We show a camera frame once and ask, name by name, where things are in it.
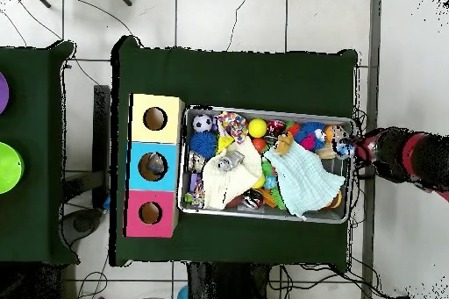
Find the mint green cloth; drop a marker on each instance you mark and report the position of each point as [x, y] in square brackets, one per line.
[301, 179]

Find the orange plush bear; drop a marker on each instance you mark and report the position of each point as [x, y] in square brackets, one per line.
[284, 143]

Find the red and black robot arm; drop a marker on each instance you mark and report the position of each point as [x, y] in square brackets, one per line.
[414, 158]

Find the silver mesh bin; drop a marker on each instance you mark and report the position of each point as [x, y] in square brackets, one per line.
[326, 215]

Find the wooden box with three holes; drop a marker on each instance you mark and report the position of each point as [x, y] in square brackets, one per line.
[172, 130]

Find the small orange basketball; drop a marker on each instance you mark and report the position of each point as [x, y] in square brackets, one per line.
[329, 132]

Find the blue spiky toy with eyes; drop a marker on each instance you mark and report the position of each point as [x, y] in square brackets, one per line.
[310, 134]

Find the orange ball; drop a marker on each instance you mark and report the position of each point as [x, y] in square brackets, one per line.
[259, 145]

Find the yellow ball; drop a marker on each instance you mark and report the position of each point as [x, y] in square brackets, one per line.
[257, 128]

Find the cream cloth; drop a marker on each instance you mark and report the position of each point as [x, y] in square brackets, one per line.
[224, 183]

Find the dark green tablecloth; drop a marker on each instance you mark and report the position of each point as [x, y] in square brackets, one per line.
[228, 74]

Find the blue spiky ball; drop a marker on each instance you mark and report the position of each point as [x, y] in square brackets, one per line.
[203, 144]

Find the small soccer ball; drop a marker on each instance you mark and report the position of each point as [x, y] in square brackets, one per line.
[202, 123]

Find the blue round object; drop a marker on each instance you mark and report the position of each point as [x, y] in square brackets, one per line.
[183, 293]

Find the side table with green cloth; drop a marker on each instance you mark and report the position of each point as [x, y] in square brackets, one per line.
[31, 137]

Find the lime green disc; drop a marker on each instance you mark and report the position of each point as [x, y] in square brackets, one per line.
[8, 167]

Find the purple disc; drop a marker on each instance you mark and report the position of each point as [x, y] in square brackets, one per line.
[2, 93]

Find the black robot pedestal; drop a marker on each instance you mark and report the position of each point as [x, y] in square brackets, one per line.
[224, 281]

